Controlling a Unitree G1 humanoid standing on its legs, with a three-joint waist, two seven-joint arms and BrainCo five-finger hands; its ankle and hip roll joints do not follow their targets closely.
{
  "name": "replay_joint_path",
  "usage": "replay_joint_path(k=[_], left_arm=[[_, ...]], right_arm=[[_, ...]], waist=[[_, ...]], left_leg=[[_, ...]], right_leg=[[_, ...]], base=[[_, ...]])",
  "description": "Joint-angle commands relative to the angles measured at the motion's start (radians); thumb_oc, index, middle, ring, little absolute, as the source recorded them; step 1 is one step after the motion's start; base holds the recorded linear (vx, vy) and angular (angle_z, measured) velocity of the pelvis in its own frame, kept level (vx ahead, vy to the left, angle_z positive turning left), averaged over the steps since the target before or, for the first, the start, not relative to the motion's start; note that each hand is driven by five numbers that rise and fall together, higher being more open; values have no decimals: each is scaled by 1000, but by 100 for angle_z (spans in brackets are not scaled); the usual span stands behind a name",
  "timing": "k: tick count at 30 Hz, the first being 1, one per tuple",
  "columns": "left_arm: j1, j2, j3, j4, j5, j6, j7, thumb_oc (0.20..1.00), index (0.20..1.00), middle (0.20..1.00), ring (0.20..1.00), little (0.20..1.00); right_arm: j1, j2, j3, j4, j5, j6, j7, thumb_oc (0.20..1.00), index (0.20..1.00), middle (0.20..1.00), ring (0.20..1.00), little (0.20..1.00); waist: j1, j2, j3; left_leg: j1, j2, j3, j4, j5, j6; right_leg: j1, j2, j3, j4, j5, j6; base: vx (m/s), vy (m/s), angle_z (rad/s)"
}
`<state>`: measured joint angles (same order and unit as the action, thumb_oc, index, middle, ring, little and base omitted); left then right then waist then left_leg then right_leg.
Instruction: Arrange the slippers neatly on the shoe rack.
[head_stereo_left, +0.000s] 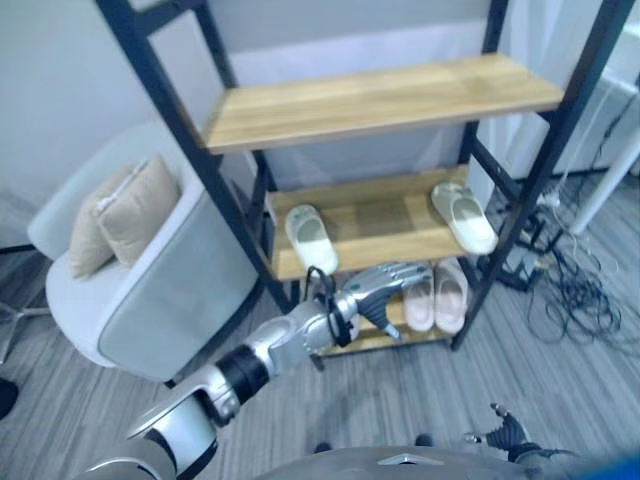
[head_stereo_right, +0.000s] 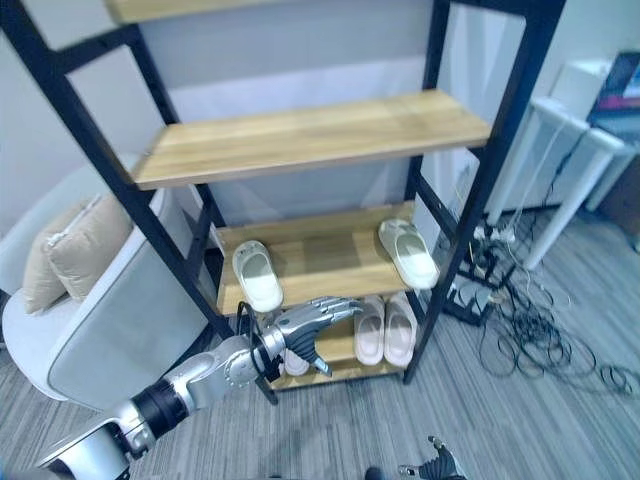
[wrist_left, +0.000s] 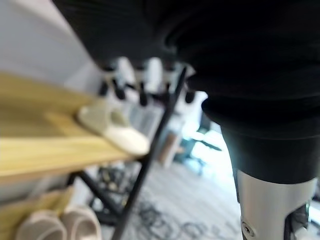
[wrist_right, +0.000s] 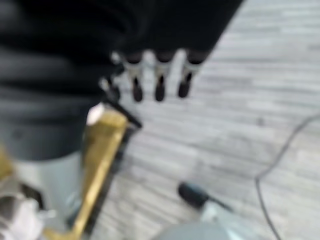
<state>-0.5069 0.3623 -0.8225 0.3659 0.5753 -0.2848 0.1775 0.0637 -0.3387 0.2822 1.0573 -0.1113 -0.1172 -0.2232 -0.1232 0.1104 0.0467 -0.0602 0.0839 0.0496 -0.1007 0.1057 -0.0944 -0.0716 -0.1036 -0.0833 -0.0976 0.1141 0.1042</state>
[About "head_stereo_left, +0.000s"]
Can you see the dark robot foot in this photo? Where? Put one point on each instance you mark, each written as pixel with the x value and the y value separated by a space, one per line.
pixel 423 440
pixel 324 447

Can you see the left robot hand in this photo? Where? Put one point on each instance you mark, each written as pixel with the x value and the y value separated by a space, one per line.
pixel 377 292

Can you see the white table leg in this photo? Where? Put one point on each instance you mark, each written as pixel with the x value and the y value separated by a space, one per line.
pixel 602 185

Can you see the beige cushion with zipper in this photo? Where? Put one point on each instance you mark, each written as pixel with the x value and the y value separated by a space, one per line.
pixel 137 210

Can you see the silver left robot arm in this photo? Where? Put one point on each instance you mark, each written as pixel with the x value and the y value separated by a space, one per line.
pixel 280 345

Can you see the wooden shelf board, dark patch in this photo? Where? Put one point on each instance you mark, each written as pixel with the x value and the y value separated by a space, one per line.
pixel 380 225

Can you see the dark left robot foot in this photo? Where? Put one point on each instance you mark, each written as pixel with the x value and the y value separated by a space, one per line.
pixel 324 447

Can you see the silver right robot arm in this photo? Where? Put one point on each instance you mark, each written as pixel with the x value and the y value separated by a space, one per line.
pixel 542 462

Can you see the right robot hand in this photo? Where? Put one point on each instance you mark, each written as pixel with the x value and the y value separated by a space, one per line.
pixel 507 432

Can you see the black metal shoe rack frame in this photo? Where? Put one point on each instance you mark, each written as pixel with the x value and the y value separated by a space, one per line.
pixel 573 100

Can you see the grey and white armchair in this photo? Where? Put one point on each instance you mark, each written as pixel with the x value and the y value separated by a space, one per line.
pixel 170 300

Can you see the pink slipper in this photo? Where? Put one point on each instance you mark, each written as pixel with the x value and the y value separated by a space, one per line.
pixel 419 305
pixel 451 300

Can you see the long wooden shelf board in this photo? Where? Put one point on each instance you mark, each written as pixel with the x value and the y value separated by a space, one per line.
pixel 375 100

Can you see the dark shoe-like object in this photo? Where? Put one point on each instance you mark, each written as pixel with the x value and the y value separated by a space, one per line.
pixel 7 399

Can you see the low wooden shelf board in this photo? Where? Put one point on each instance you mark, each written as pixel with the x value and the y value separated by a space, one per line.
pixel 371 343

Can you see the white slipper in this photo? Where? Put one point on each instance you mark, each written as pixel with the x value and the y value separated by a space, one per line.
pixel 467 220
pixel 312 240

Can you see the chrome chair base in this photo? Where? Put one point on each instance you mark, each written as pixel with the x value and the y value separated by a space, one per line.
pixel 20 320

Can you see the white power strip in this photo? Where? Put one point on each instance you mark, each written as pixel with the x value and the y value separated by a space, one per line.
pixel 548 200

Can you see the dark right robot foot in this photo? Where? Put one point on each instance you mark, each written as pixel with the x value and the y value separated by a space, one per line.
pixel 423 440

